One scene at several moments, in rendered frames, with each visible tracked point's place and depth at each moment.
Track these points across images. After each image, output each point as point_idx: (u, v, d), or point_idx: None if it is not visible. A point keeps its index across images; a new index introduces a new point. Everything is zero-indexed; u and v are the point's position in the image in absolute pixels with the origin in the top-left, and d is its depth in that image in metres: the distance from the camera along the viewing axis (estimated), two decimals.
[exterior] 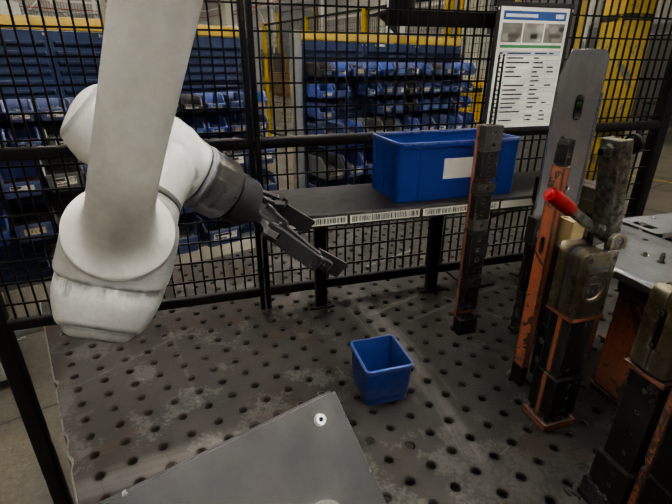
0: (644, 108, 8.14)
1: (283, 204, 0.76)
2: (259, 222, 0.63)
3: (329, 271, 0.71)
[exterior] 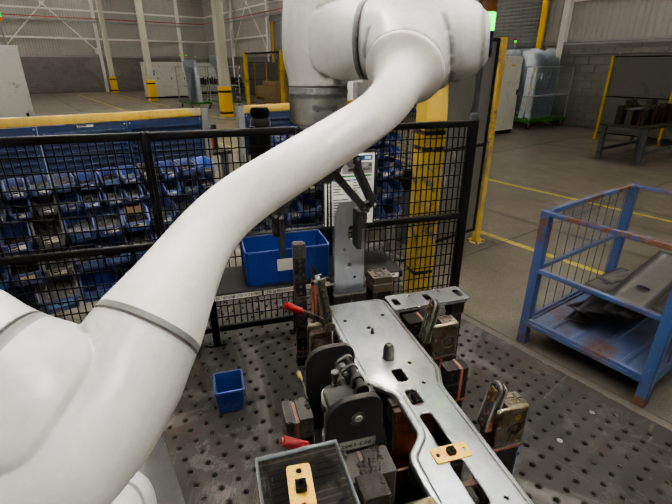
0: (601, 129, 8.72)
1: None
2: None
3: (361, 236, 0.77)
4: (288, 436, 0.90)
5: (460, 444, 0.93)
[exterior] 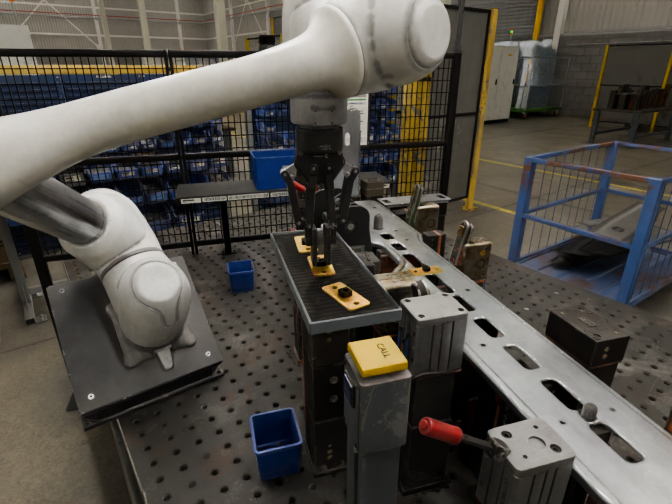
0: (595, 114, 8.93)
1: None
2: (341, 157, 0.71)
3: (330, 252, 0.76)
4: None
5: (434, 266, 1.14)
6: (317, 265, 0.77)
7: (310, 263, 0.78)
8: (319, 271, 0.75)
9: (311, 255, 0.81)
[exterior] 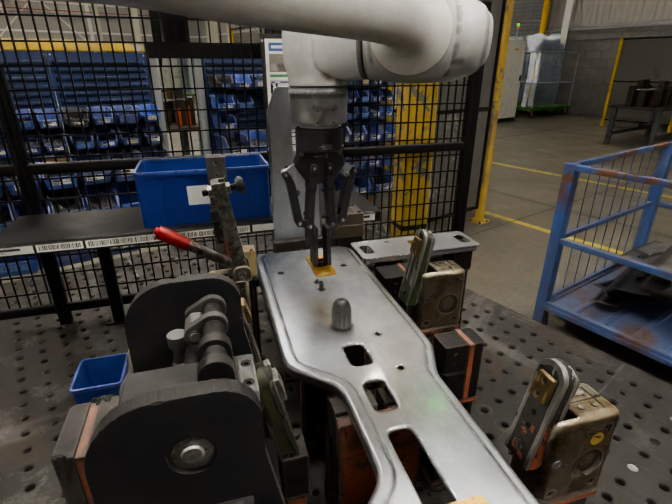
0: (611, 112, 8.19)
1: None
2: (341, 156, 0.71)
3: (330, 252, 0.76)
4: (63, 488, 0.37)
5: (474, 503, 0.40)
6: (318, 266, 0.77)
7: (309, 264, 0.78)
8: (320, 271, 0.75)
9: (309, 256, 0.81)
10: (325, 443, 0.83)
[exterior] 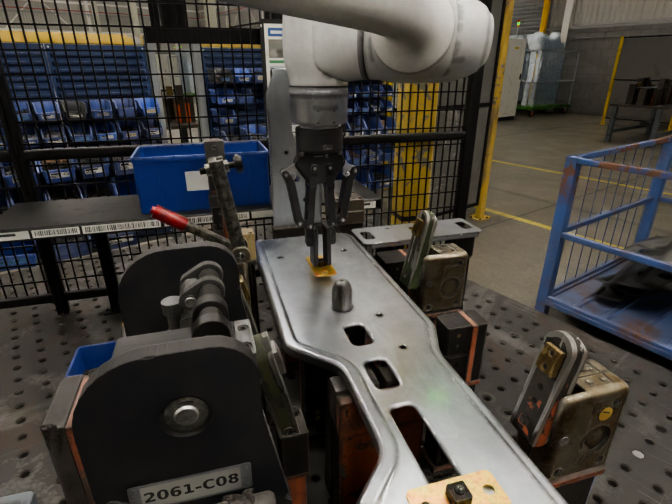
0: (612, 110, 8.18)
1: None
2: (341, 156, 0.71)
3: (330, 252, 0.76)
4: (53, 460, 0.36)
5: (480, 477, 0.39)
6: (318, 266, 0.77)
7: (309, 264, 0.78)
8: (320, 271, 0.75)
9: (309, 256, 0.81)
10: (325, 430, 0.82)
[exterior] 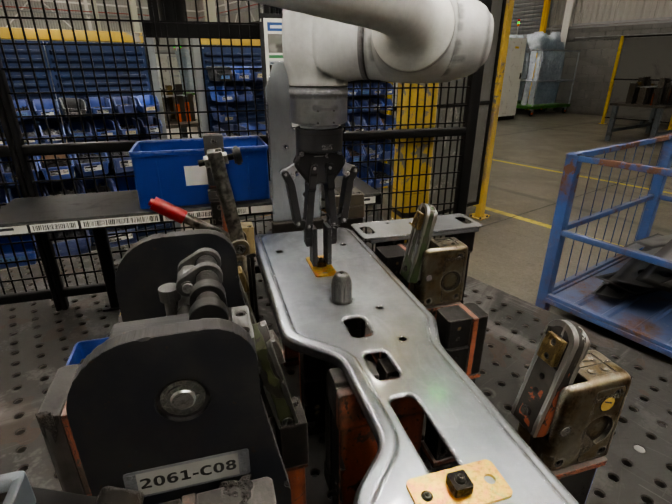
0: (612, 109, 8.18)
1: None
2: (341, 156, 0.71)
3: (331, 252, 0.76)
4: (49, 448, 0.36)
5: (480, 467, 0.39)
6: (318, 266, 0.77)
7: (310, 264, 0.78)
8: (320, 271, 0.75)
9: (309, 256, 0.81)
10: (325, 425, 0.81)
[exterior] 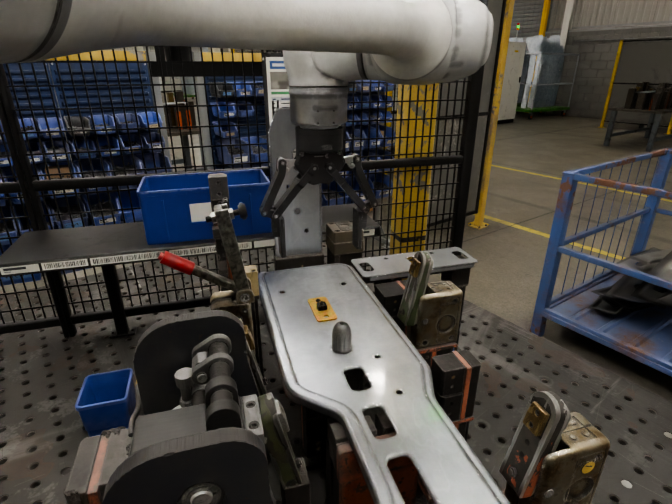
0: (611, 114, 8.21)
1: None
2: (341, 156, 0.71)
3: (361, 236, 0.77)
4: None
5: None
6: (319, 310, 0.80)
7: (311, 307, 0.81)
8: (321, 316, 0.79)
9: (310, 298, 0.85)
10: (325, 459, 0.85)
